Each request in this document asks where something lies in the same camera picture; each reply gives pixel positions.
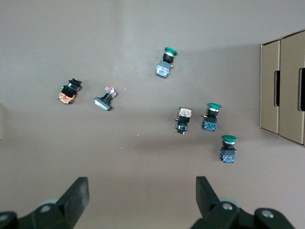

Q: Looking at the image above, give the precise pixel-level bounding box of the brown paper table cover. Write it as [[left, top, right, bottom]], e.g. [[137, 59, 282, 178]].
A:
[[0, 0, 305, 229]]

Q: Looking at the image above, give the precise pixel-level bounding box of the beige black switch block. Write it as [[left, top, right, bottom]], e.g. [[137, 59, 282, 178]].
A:
[[175, 106, 193, 135]]

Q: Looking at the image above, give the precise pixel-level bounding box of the brown cardboard box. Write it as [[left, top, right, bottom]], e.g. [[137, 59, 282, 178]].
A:
[[259, 40, 282, 135], [278, 29, 305, 146]]

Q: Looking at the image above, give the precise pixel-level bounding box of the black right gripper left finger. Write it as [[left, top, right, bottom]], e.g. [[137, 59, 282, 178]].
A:
[[0, 176, 91, 229]]

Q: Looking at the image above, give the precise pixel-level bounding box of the black square head button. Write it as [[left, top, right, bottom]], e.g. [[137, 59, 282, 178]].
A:
[[93, 86, 118, 112]]

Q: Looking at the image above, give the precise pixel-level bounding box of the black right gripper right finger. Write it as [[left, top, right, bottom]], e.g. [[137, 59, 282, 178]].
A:
[[190, 176, 296, 229]]

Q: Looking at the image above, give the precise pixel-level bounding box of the black selector switch orange block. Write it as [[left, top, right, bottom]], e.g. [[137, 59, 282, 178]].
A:
[[57, 78, 83, 105]]

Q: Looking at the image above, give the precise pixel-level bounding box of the green mushroom push button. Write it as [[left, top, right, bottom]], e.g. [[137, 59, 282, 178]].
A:
[[155, 46, 179, 79], [219, 135, 237, 164], [202, 103, 223, 132]]

